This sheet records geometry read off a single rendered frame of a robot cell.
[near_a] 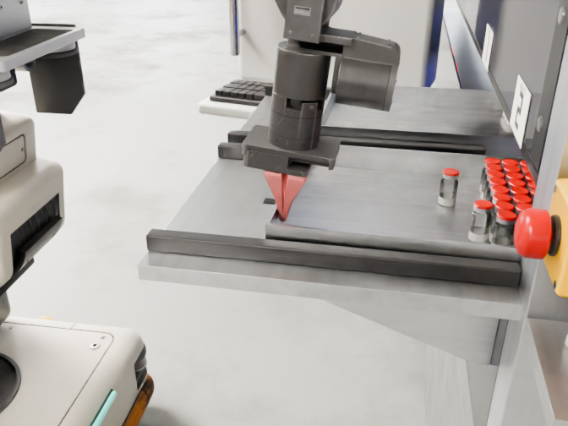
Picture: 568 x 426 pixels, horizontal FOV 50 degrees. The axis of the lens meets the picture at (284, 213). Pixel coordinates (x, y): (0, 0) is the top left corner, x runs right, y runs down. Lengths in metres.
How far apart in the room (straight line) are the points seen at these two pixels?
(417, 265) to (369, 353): 1.29
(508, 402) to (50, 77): 0.90
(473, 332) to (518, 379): 0.11
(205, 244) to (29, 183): 0.52
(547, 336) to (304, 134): 0.31
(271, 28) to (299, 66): 0.99
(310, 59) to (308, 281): 0.23
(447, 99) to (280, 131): 0.62
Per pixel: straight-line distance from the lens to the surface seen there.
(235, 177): 0.87
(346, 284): 0.63
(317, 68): 0.63
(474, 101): 1.22
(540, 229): 0.50
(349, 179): 0.86
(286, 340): 1.96
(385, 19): 1.52
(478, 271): 0.65
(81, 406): 1.42
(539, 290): 0.62
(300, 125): 0.64
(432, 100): 1.22
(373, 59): 0.63
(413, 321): 0.75
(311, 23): 0.61
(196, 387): 1.82
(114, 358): 1.52
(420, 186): 0.86
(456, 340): 0.77
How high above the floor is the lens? 1.23
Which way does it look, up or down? 27 degrees down
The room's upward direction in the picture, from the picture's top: straight up
